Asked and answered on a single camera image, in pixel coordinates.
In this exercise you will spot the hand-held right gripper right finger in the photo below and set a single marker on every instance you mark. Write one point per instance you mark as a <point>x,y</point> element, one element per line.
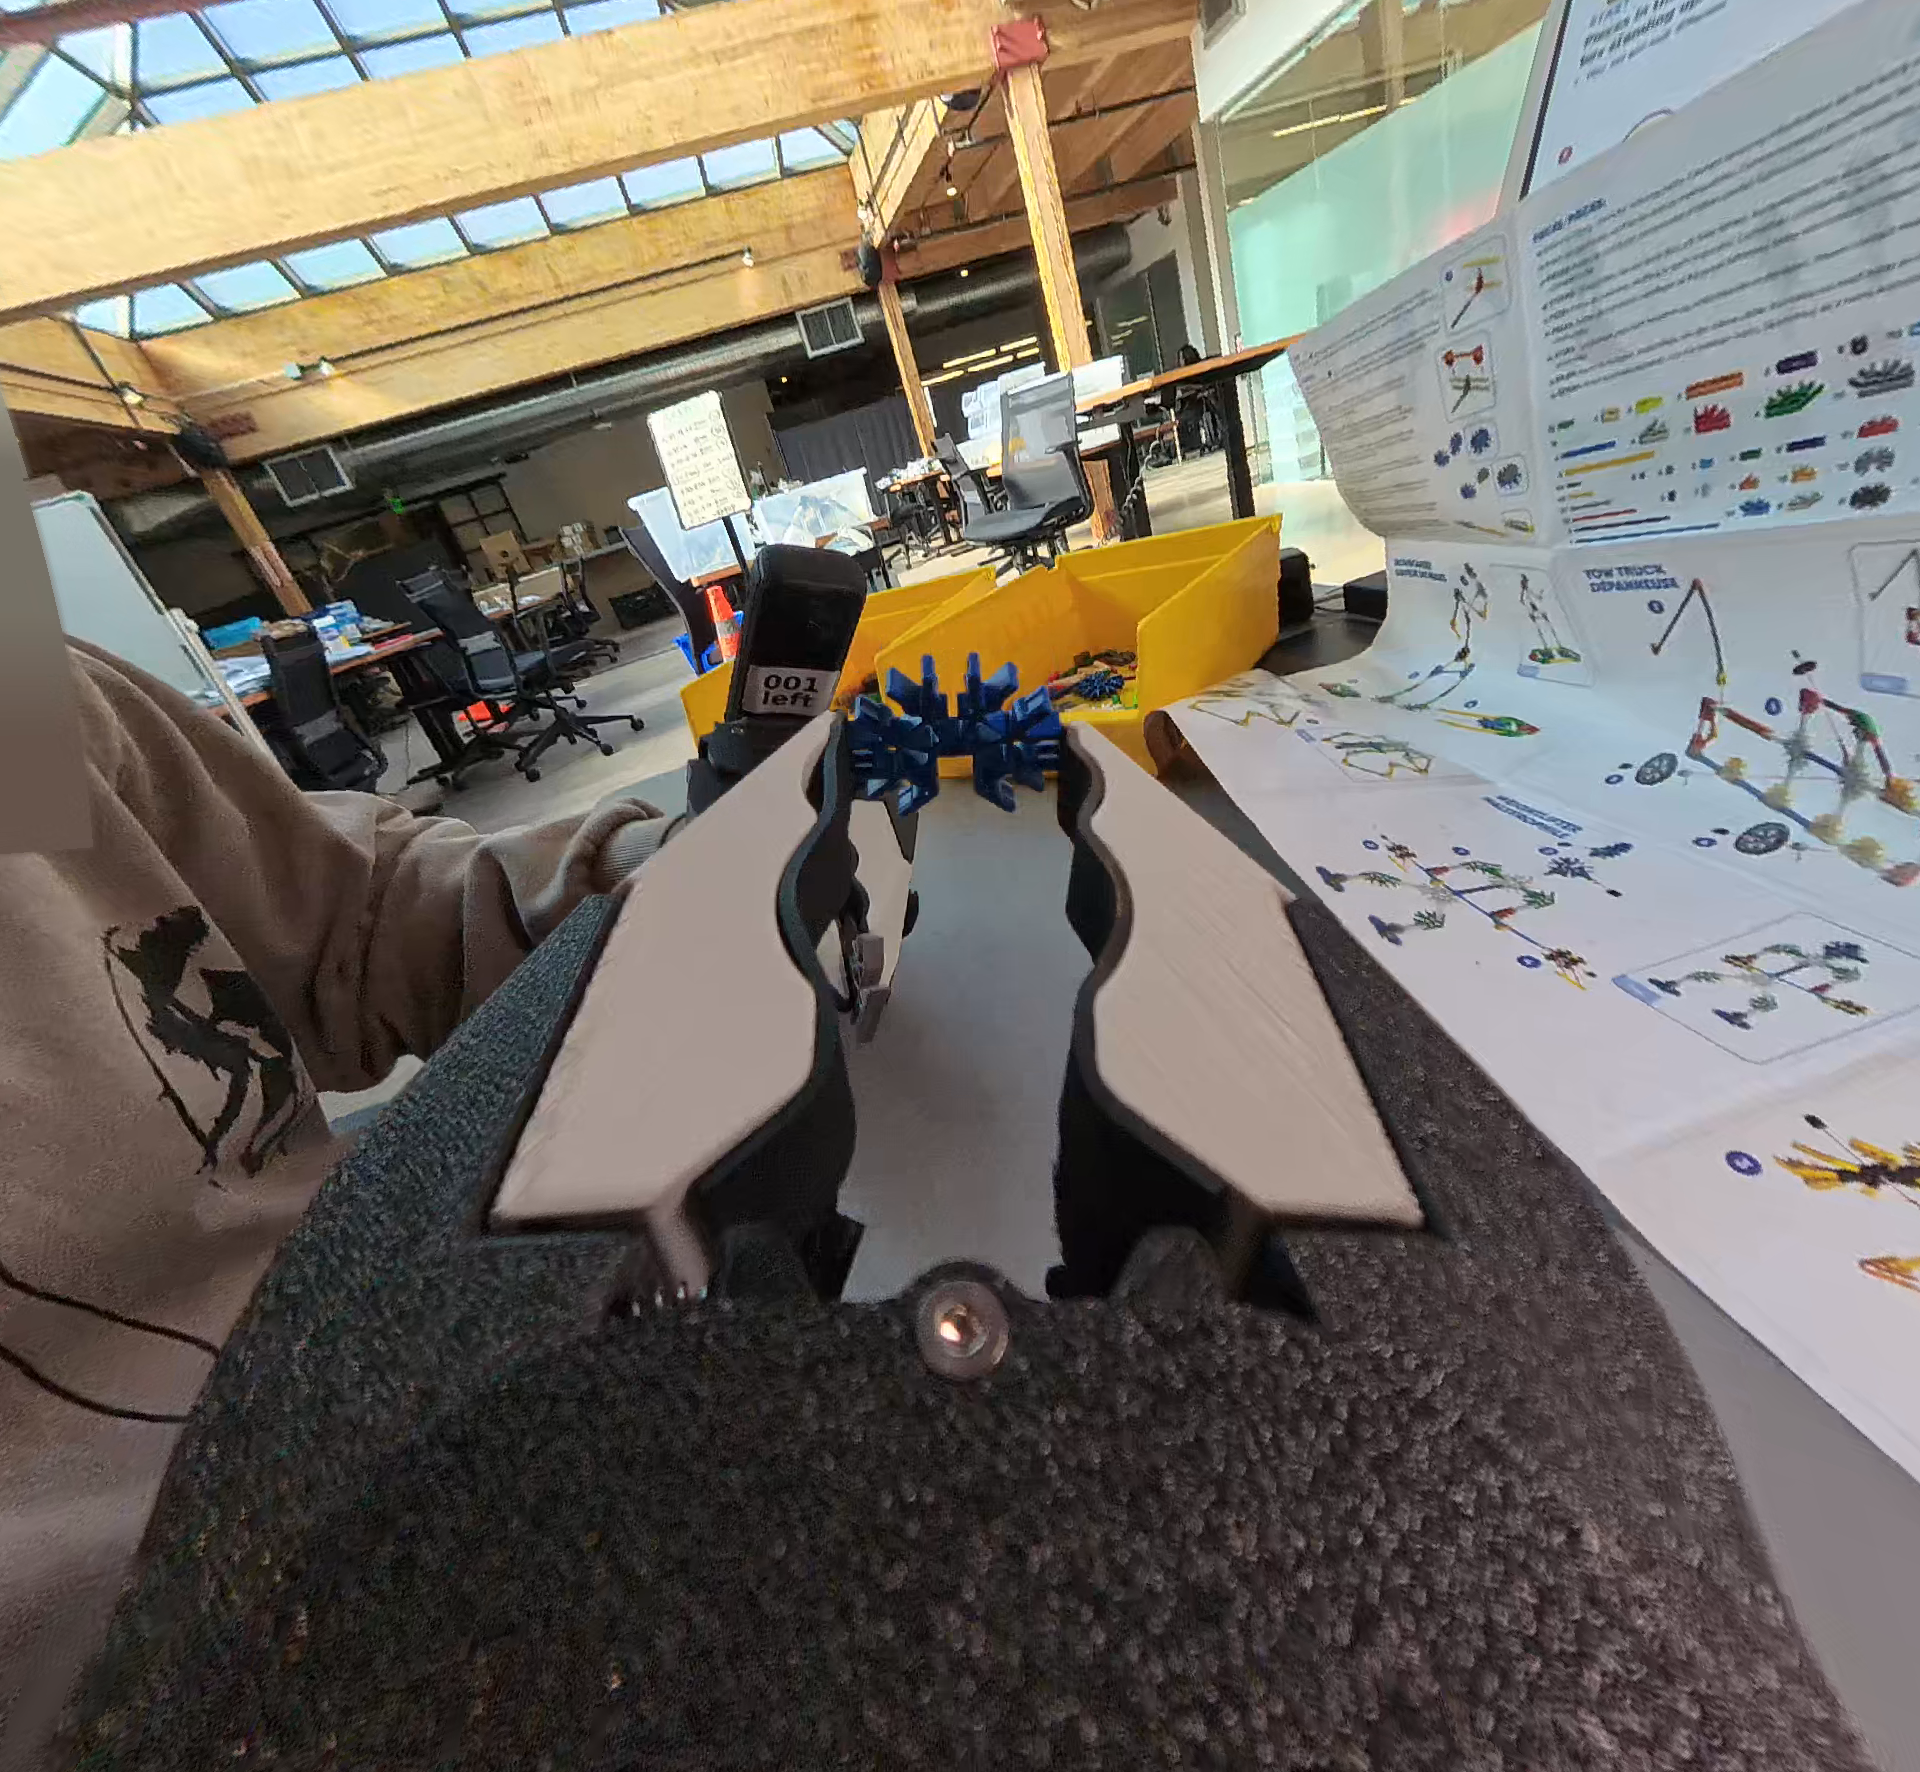
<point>1230,1009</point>

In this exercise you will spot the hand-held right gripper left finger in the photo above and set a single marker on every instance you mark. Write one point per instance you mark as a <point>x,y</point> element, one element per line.
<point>676,1009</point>

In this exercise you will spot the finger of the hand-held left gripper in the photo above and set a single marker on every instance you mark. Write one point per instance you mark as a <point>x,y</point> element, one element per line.
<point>877,918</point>

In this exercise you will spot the blue snowflake toy connector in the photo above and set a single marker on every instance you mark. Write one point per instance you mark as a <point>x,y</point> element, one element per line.
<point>954,732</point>

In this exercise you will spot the yellow plastic bin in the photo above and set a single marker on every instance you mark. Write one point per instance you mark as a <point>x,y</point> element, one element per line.
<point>1186,619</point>
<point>900,627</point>

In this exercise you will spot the grey desk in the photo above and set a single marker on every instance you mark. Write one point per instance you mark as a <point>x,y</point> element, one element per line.
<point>961,1052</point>

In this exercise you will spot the black office chair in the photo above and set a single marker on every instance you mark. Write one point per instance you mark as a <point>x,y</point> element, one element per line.
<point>1031,468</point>
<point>496,663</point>

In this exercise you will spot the printed instruction sheet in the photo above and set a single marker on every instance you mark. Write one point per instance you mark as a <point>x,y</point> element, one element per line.
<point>1591,842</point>

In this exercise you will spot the black device with green lights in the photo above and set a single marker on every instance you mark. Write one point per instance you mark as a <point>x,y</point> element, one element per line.
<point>1294,591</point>

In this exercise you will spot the background table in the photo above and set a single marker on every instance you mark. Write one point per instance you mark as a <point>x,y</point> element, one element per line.
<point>1201,379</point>

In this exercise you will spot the wooden roof beam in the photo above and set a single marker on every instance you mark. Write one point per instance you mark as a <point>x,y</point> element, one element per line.
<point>450,139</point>

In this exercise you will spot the whiteboard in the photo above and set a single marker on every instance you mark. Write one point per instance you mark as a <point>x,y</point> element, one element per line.
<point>120,603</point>

